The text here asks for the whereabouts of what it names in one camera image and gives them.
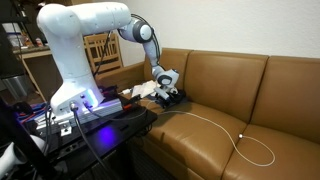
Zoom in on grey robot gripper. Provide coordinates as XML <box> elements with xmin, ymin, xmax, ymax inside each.
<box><xmin>155</xmin><ymin>86</ymin><xmax>178</xmax><ymax>106</ymax></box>

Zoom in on blue denim jeans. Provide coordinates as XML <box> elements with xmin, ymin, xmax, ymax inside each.
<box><xmin>153</xmin><ymin>97</ymin><xmax>186</xmax><ymax>109</ymax></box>

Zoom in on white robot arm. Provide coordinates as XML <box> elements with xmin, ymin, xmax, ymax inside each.
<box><xmin>37</xmin><ymin>2</ymin><xmax>179</xmax><ymax>116</ymax></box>

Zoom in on black garment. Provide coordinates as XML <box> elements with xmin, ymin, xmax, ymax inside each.
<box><xmin>169</xmin><ymin>90</ymin><xmax>186</xmax><ymax>104</ymax></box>

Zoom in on white folded cloth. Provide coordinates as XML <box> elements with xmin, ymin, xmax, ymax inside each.
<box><xmin>132</xmin><ymin>80</ymin><xmax>158</xmax><ymax>98</ymax></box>

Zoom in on black orange clamp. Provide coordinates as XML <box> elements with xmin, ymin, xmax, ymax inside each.
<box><xmin>122</xmin><ymin>103</ymin><xmax>140</xmax><ymax>111</ymax></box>

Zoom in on white power adapter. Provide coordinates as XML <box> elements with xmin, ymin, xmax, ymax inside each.
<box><xmin>121</xmin><ymin>89</ymin><xmax>131</xmax><ymax>94</ymax></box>

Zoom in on brown leather sofa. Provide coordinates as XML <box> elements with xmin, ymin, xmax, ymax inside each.
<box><xmin>96</xmin><ymin>47</ymin><xmax>320</xmax><ymax>180</ymax></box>

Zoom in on wooden slatted chair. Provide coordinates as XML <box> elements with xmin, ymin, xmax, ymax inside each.
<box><xmin>84</xmin><ymin>33</ymin><xmax>123</xmax><ymax>80</ymax></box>

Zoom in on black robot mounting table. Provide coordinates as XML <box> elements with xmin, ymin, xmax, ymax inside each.
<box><xmin>24</xmin><ymin>93</ymin><xmax>158</xmax><ymax>180</ymax></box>

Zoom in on wooden desk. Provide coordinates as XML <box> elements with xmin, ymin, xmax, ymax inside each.
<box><xmin>13</xmin><ymin>46</ymin><xmax>62</xmax><ymax>101</ymax></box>

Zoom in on silver trash can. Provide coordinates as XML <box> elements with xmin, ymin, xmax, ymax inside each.
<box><xmin>2</xmin><ymin>75</ymin><xmax>34</xmax><ymax>100</ymax></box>

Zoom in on white charging cable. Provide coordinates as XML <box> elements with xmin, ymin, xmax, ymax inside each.
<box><xmin>139</xmin><ymin>98</ymin><xmax>277</xmax><ymax>168</ymax></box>

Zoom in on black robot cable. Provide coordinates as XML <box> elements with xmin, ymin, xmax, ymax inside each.
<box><xmin>69</xmin><ymin>102</ymin><xmax>116</xmax><ymax>180</ymax></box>

